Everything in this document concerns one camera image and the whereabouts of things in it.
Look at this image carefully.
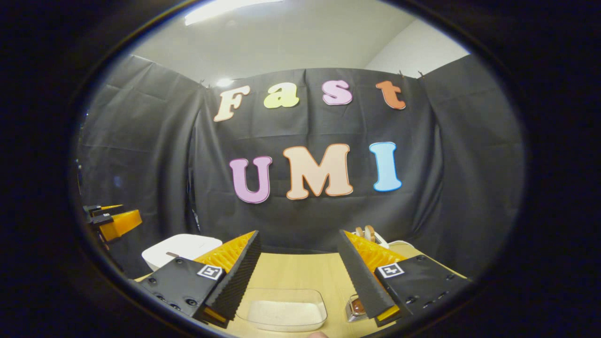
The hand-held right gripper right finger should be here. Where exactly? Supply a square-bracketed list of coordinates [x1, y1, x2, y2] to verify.
[338, 229, 470, 328]

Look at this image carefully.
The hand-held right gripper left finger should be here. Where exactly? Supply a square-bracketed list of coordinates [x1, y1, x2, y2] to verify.
[139, 230, 262, 328]

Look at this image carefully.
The clear plastic tray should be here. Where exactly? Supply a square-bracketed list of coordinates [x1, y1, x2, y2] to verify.
[235, 288, 328, 333]

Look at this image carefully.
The white toaster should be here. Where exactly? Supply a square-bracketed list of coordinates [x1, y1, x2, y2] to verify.
[352, 229, 390, 249]

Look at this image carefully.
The white rice cooker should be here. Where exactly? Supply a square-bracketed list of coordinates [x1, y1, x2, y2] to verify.
[142, 234, 223, 272]

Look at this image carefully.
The black backdrop cloth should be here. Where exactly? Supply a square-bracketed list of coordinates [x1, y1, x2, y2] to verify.
[75, 54, 525, 277]

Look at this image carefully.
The clear chopstick holder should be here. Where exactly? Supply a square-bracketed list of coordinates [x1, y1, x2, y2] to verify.
[346, 294, 369, 323]

